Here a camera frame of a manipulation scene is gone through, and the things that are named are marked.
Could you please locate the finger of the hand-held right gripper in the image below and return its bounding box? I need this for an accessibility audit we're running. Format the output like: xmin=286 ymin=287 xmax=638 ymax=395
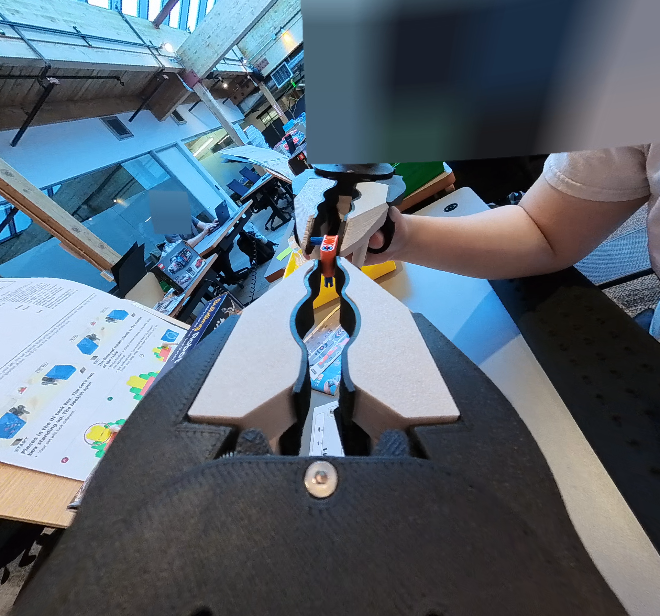
xmin=293 ymin=170 xmax=344 ymax=261
xmin=338 ymin=182 xmax=393 ymax=267

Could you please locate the white printed instruction sheet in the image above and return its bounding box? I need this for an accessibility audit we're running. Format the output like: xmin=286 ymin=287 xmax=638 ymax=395
xmin=0 ymin=278 xmax=189 ymax=482

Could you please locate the grey desk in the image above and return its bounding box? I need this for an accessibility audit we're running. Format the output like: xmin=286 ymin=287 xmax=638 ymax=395
xmin=265 ymin=187 xmax=660 ymax=616

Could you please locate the wooden background desk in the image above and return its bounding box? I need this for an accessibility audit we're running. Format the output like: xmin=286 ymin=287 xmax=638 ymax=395
xmin=192 ymin=199 xmax=254 ymax=262

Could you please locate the person's right forearm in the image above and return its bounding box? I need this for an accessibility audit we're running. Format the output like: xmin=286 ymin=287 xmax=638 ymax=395
xmin=407 ymin=178 xmax=651 ymax=267

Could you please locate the orange toy brick piece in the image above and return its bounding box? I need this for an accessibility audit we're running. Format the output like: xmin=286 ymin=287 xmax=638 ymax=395
xmin=309 ymin=234 xmax=339 ymax=289

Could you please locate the wooden board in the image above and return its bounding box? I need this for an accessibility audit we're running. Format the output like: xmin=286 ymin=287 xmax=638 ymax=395
xmin=0 ymin=460 xmax=89 ymax=530

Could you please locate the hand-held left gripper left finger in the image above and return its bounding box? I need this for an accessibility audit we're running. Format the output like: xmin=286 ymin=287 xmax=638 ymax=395
xmin=188 ymin=259 xmax=315 ymax=455

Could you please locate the white building instruction booklet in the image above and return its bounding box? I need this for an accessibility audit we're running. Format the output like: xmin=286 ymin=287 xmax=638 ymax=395
xmin=311 ymin=404 xmax=344 ymax=457

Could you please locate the toy set box with car picture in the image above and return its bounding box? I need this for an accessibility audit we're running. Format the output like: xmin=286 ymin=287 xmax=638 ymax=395
xmin=156 ymin=241 xmax=203 ymax=288

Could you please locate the person's right hand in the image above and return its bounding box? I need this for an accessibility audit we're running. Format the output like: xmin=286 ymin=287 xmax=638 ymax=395
xmin=367 ymin=210 xmax=414 ymax=267

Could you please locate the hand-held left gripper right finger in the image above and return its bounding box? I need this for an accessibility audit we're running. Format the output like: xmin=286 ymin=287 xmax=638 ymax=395
xmin=337 ymin=257 xmax=461 ymax=455

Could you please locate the black desk divider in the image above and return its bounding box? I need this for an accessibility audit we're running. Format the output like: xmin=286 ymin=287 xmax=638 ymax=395
xmin=110 ymin=242 xmax=146 ymax=298

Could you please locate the dark blue game box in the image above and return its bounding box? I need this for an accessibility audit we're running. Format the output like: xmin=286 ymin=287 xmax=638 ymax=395
xmin=150 ymin=294 xmax=244 ymax=401

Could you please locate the black perforated cloth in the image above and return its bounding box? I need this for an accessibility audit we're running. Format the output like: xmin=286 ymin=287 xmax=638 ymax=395
xmin=489 ymin=265 xmax=660 ymax=578

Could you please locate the black coiled cable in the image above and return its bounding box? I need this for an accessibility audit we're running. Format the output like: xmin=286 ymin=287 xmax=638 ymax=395
xmin=249 ymin=233 xmax=260 ymax=308

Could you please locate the colourful toy set booklet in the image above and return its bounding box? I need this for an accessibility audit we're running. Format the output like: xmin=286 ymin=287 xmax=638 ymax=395
xmin=302 ymin=324 xmax=353 ymax=396

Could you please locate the yellow box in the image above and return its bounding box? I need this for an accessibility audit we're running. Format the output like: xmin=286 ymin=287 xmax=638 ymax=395
xmin=283 ymin=251 xmax=398 ymax=308

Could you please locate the green box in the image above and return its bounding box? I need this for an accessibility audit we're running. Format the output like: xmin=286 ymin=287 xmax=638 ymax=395
xmin=391 ymin=161 xmax=447 ymax=200

